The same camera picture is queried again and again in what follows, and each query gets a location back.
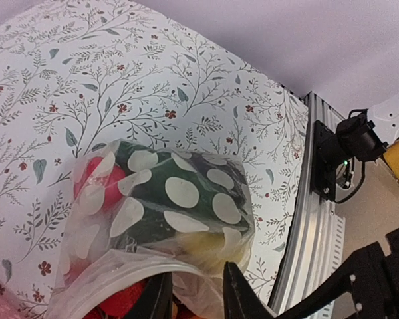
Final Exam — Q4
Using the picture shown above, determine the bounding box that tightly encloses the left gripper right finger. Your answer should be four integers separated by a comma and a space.
223, 261, 278, 319

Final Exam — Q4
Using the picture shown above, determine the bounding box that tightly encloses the yellow toy pear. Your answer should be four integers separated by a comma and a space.
176, 231, 251, 273

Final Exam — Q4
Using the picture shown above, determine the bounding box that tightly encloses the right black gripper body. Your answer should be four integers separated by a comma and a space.
285, 228, 399, 318

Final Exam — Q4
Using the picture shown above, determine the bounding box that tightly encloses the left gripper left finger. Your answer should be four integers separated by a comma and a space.
126, 274, 173, 319

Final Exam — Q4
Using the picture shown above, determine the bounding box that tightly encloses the clear dotted zip bag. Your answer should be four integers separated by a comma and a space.
46, 140, 255, 318

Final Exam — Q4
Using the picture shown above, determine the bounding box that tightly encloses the pink plastic basket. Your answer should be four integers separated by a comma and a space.
0, 268, 51, 319

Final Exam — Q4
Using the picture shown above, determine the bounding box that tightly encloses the white power strip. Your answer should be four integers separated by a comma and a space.
367, 93, 399, 145

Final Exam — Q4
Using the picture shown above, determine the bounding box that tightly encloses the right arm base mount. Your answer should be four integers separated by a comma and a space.
311, 109, 388, 202

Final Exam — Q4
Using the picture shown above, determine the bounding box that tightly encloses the floral table mat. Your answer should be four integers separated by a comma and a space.
0, 1, 308, 318

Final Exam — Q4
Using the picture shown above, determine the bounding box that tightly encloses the green toy vegetable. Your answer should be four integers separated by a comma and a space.
110, 141, 254, 249

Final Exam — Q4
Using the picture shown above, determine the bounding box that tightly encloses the aluminium front rail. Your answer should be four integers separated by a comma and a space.
268, 92, 345, 314

